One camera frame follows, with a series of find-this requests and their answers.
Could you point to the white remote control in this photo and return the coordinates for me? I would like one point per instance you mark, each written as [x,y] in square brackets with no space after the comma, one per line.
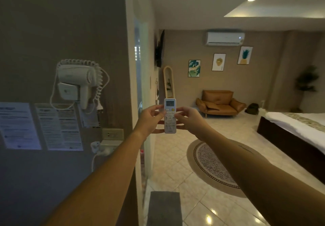
[170,116]

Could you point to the person's left thumb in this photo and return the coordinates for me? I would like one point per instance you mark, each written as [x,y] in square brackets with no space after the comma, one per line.
[159,114]

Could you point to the person's left hand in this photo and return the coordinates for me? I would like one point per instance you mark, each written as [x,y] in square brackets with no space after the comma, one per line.
[146,120]

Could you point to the potted green plant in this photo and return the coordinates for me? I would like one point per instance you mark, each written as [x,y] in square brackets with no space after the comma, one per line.
[306,83]

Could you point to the grey floor mat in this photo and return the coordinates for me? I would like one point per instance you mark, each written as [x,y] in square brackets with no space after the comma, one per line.
[164,209]

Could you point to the white door frame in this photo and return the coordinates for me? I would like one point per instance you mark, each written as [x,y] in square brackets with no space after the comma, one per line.
[133,81]

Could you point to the patterned bed runner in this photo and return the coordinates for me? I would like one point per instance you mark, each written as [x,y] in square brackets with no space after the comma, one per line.
[304,120]

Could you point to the beige wall power outlet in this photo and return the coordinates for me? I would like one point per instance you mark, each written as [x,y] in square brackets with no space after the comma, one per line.
[112,134]

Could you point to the pineapple framed picture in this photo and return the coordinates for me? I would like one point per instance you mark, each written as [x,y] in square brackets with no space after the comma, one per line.
[245,55]

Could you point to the white wall hair dryer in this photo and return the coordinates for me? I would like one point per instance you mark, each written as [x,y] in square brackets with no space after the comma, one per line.
[78,81]

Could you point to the round patterned rug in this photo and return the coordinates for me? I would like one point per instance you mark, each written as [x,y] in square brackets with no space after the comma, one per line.
[213,166]

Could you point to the yellow fruit framed picture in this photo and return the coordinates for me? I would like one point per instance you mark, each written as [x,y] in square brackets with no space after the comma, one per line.
[218,62]

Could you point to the black wall television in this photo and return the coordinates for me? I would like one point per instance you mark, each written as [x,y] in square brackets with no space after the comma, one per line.
[160,49]

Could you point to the arched standing mirror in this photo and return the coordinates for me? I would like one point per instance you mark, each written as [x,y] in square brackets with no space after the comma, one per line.
[168,82]

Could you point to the person's right forearm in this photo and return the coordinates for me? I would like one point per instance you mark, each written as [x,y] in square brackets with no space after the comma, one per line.
[256,180]

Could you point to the person's right hand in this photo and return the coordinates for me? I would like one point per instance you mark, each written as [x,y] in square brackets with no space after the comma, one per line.
[189,121]

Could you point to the bed with white bedding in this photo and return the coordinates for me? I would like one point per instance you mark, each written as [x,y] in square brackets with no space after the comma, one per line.
[297,134]

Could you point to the small laminated paper notice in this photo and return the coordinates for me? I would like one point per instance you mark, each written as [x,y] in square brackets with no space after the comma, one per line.
[89,119]

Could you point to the person's right thumb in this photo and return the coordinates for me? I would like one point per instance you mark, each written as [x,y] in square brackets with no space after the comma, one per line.
[178,116]

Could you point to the brown leather sofa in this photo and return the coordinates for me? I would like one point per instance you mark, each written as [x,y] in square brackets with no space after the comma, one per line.
[220,103]

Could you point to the person's left forearm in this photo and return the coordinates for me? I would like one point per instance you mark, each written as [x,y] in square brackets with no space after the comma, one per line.
[99,180]

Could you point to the white air conditioner unit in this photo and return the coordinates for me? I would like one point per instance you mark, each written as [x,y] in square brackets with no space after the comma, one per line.
[225,38]

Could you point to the dark bag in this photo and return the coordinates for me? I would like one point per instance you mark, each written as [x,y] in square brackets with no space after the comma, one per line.
[251,109]

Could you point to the green leaf framed picture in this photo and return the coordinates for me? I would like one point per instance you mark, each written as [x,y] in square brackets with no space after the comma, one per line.
[194,68]

